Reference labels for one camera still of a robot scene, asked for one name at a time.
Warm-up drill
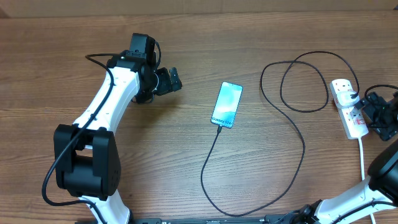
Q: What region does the blue Galaxy smartphone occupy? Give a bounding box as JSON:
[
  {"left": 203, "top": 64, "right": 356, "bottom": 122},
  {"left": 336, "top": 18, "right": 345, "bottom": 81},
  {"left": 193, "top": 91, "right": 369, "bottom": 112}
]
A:
[{"left": 211, "top": 82, "right": 243, "bottom": 128}]

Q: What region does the black USB charging cable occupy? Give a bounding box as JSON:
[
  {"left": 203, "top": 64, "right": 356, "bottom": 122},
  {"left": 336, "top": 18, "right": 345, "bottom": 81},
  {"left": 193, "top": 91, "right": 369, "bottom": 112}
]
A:
[{"left": 200, "top": 51, "right": 361, "bottom": 217}]

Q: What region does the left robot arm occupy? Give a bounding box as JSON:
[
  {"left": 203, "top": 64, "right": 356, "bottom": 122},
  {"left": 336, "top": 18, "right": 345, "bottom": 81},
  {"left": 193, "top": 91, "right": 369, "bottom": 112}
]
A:
[{"left": 42, "top": 33, "right": 182, "bottom": 223}]

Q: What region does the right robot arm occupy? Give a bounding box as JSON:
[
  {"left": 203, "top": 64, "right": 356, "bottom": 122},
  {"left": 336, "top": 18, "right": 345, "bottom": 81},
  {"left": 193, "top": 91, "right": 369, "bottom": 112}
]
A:
[{"left": 290, "top": 92, "right": 397, "bottom": 223}]

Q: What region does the white charger plug adapter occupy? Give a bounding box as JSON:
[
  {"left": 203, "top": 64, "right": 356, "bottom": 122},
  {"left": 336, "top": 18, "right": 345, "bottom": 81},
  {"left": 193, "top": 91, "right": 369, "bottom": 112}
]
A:
[{"left": 335, "top": 91, "right": 359, "bottom": 109}]

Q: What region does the white power strip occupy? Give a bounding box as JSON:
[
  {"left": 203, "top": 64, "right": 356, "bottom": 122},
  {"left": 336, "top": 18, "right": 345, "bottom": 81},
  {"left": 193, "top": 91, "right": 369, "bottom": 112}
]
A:
[{"left": 330, "top": 79, "right": 369, "bottom": 139}]

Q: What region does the white power strip cord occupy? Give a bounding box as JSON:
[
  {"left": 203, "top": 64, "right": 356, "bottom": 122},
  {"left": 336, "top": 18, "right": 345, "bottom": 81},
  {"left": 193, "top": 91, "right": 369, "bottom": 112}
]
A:
[{"left": 357, "top": 138, "right": 377, "bottom": 224}]

